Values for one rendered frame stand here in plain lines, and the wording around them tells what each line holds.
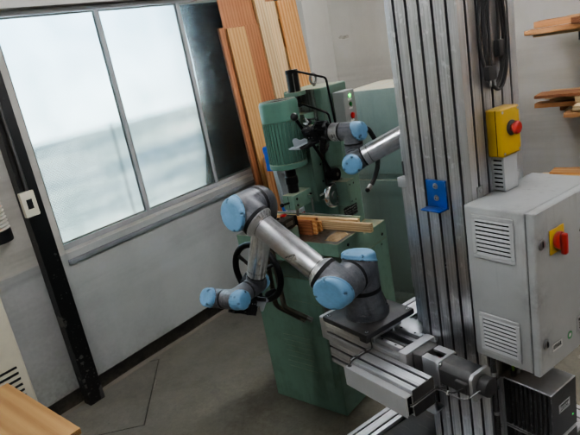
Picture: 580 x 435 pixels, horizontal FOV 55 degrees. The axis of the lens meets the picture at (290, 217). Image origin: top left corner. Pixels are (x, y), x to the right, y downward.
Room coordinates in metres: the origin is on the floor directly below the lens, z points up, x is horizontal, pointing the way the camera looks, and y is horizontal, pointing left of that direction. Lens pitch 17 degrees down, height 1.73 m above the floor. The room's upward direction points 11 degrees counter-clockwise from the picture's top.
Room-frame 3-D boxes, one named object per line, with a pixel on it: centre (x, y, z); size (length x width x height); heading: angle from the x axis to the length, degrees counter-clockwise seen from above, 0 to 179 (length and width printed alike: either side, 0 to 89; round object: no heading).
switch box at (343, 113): (2.70, -0.36, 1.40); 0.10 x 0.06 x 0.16; 138
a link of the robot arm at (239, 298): (1.95, 0.25, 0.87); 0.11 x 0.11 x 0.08; 51
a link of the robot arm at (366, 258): (1.73, -0.20, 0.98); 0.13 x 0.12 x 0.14; 141
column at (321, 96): (2.77, -0.23, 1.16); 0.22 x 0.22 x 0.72; 48
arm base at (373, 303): (1.73, -0.20, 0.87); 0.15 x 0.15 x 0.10
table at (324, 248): (2.46, 0.01, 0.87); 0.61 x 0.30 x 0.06; 48
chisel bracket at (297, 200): (2.57, -0.06, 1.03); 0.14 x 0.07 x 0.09; 138
